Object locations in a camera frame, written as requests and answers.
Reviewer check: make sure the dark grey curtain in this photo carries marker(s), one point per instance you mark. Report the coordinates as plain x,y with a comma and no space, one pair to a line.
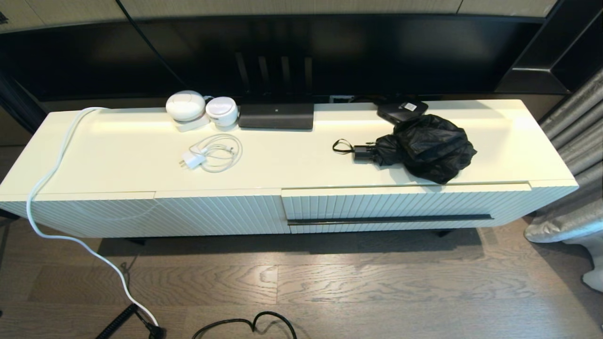
19,103

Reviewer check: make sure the large white round device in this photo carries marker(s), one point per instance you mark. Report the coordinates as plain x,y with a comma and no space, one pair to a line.
185,106

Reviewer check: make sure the black power plug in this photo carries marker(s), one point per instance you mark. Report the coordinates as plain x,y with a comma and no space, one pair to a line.
155,332

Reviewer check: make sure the small white round device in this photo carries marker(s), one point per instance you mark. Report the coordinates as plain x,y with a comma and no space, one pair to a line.
221,110

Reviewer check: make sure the black television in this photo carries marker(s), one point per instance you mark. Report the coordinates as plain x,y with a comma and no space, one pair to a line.
377,52

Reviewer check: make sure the white charger adapter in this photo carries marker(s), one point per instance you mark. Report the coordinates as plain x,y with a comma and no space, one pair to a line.
194,160

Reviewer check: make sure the white tv cabinet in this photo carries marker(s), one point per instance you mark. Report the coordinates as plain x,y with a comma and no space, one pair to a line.
118,150

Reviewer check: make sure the small black set-top box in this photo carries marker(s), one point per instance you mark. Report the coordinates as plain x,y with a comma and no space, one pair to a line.
398,110

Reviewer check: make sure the black umbrella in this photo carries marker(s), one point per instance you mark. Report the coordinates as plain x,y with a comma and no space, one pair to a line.
433,146

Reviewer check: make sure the white fluted drawer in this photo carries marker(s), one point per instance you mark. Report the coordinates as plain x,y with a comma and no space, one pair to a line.
377,205

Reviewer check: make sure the black shelf unit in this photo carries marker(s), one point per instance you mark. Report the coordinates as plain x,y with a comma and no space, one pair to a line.
579,52

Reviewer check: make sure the black router with antennas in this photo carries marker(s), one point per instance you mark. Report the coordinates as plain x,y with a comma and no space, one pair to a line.
275,115

